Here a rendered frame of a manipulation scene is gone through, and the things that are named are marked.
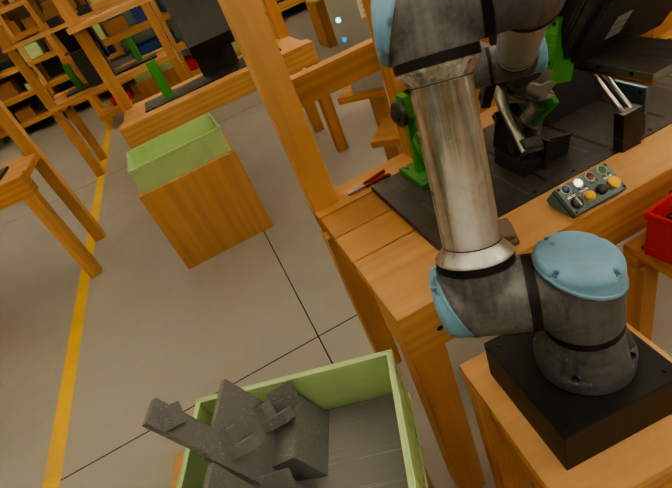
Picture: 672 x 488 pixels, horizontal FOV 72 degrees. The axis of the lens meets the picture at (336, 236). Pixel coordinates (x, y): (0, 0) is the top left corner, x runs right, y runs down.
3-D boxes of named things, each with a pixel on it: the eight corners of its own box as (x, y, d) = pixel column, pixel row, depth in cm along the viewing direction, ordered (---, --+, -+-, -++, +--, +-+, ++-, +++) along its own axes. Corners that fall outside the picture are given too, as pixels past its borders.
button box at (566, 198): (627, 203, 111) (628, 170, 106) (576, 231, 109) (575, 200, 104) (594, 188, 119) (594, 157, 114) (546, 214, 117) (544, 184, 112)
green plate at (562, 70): (571, 102, 120) (587, 12, 109) (545, 107, 118) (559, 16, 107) (539, 93, 129) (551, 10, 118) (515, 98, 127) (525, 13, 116)
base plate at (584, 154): (775, 72, 129) (777, 65, 128) (441, 254, 116) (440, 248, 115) (641, 52, 163) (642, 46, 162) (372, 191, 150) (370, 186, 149)
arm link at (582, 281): (640, 343, 64) (644, 273, 56) (536, 351, 68) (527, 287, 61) (613, 282, 73) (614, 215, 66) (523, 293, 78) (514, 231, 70)
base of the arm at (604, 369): (662, 372, 70) (667, 329, 64) (570, 410, 70) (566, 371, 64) (594, 307, 82) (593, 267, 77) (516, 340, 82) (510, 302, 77)
